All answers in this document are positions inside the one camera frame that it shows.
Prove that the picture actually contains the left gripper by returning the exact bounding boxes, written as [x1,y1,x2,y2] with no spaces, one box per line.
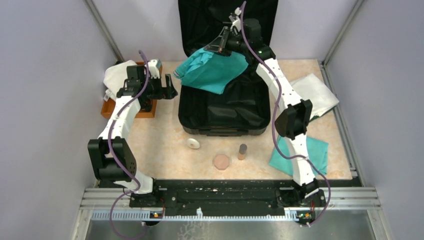
[142,74,178,100]

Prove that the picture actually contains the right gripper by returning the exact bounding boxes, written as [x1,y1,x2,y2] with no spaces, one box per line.
[203,28,248,58]

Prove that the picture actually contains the teal shirt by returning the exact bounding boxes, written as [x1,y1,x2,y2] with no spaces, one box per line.
[173,48,248,95]

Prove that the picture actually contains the tan bottle with grey cap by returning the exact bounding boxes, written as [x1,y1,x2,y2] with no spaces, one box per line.
[237,143,248,160]

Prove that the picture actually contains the white shirt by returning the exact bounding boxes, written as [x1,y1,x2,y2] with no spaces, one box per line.
[290,73,340,115]

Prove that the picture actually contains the turquoise shorts with striped waistband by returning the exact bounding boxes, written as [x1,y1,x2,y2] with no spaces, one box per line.
[268,135,329,178]

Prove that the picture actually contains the dark green shirt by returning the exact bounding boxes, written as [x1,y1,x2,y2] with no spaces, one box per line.
[309,108,333,122]

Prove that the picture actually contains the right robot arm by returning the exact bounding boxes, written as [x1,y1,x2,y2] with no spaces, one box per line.
[204,18,319,206]

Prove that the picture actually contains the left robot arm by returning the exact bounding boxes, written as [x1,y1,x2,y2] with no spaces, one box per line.
[87,59,178,207]

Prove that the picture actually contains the white folded towel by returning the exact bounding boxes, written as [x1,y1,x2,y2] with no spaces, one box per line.
[103,60,137,101]

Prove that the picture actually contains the wooden tray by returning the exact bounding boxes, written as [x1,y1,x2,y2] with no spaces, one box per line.
[100,62,157,121]

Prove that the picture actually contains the black open suitcase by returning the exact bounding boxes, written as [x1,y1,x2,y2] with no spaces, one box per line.
[178,0,271,136]

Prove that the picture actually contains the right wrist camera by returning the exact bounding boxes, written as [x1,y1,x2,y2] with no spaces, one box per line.
[229,7,242,35]

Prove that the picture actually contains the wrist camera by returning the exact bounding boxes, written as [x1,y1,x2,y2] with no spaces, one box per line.
[147,59,162,79]
[229,7,242,35]

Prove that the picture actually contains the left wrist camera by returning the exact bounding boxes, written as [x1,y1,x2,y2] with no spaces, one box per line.
[147,59,162,79]

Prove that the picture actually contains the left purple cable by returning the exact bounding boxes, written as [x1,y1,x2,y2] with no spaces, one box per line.
[109,49,150,240]

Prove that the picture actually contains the purple cable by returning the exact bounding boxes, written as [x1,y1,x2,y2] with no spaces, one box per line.
[109,49,150,240]
[239,0,332,229]

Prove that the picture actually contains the aluminium frame rail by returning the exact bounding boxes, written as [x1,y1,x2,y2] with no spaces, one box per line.
[71,187,393,240]

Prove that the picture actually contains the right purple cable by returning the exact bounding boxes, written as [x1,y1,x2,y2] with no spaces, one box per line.
[239,0,332,229]

